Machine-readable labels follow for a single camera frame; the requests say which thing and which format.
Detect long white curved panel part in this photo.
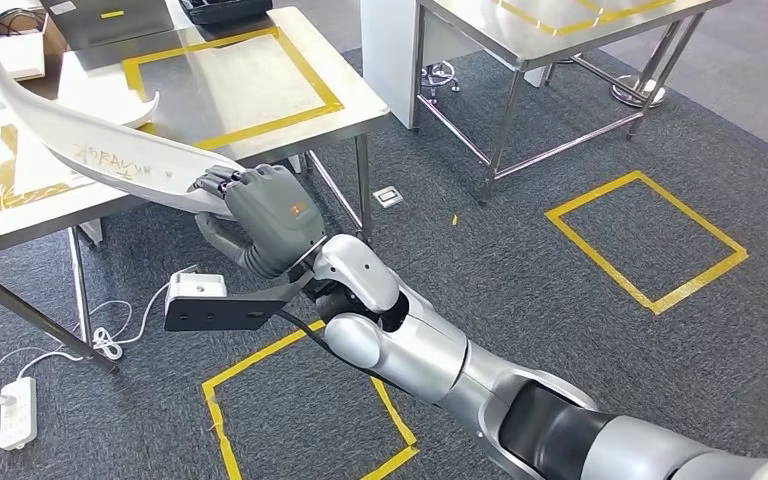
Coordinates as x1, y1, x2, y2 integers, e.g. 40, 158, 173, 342
0, 59, 247, 221
55, 69, 161, 131

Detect white power strip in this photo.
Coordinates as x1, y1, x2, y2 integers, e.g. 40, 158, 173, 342
0, 375, 39, 453

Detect chrome stool base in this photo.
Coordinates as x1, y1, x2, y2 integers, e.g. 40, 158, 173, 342
420, 59, 463, 102
611, 71, 668, 111

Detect white cabinet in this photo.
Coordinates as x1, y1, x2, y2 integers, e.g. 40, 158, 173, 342
360, 0, 519, 132

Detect white cable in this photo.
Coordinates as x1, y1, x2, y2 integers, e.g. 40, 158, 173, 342
0, 263, 201, 400

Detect steel workbench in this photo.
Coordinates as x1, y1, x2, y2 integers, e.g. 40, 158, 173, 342
413, 0, 735, 205
0, 0, 392, 374

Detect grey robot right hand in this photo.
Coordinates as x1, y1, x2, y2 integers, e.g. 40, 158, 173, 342
188, 163, 328, 268

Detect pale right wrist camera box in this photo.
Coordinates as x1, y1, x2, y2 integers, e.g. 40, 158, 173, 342
167, 271, 229, 303

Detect floor socket cover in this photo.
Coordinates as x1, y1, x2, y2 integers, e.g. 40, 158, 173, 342
371, 186, 404, 210

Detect black case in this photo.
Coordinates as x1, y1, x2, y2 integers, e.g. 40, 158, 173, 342
178, 0, 275, 27

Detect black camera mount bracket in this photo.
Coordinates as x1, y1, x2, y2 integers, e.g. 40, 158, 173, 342
163, 278, 317, 333

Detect yellow floor tape square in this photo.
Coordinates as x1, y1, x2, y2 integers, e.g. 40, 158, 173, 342
544, 170, 751, 317
200, 320, 420, 480

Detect yellow bench tape square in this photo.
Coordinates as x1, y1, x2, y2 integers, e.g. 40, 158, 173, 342
0, 123, 97, 215
122, 25, 346, 152
495, 0, 678, 38

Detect grey metal box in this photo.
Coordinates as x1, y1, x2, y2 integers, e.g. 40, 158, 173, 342
39, 0, 178, 52

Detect brown cardboard box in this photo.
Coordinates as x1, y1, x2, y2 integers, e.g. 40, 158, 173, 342
0, 9, 69, 92

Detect black cables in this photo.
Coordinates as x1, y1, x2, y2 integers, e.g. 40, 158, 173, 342
0, 6, 49, 42

